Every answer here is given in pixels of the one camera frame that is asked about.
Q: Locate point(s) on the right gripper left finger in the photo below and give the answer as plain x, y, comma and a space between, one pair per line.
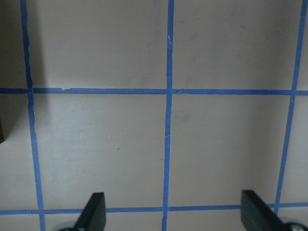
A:
93, 216

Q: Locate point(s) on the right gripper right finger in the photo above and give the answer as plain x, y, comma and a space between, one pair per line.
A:
257, 216

